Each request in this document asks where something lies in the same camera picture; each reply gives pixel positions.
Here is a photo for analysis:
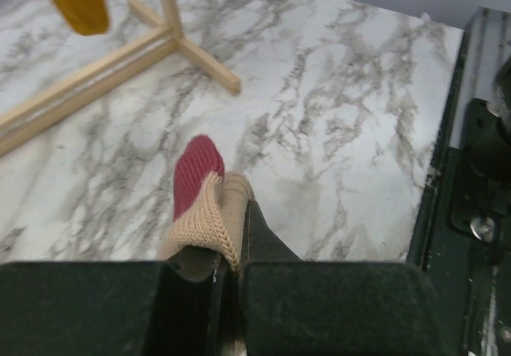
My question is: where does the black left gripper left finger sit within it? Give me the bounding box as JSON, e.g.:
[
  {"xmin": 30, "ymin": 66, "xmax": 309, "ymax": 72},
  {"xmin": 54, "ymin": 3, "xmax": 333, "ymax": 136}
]
[{"xmin": 1, "ymin": 247, "xmax": 232, "ymax": 355}]

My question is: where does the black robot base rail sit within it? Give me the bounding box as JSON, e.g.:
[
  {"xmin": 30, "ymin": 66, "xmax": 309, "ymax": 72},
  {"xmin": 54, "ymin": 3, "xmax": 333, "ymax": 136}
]
[{"xmin": 407, "ymin": 7, "xmax": 510, "ymax": 355}]

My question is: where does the maroon cream striped sock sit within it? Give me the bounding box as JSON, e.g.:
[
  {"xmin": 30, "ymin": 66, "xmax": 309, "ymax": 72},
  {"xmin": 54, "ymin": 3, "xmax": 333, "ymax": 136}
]
[{"xmin": 158, "ymin": 135, "xmax": 255, "ymax": 275}]

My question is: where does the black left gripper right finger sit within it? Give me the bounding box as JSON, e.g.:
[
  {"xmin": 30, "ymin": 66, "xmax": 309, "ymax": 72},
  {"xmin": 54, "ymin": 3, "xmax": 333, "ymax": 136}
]
[{"xmin": 240, "ymin": 201, "xmax": 457, "ymax": 355}]

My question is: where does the wooden clothes rack frame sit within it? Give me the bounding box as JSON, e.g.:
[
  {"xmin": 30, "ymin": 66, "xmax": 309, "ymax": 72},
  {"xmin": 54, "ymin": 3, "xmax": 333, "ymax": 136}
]
[{"xmin": 1, "ymin": 0, "xmax": 241, "ymax": 156}]

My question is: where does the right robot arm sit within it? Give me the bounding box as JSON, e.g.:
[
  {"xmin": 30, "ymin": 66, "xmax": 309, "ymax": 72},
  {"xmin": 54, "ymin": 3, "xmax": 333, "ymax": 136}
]
[{"xmin": 494, "ymin": 57, "xmax": 511, "ymax": 133}]

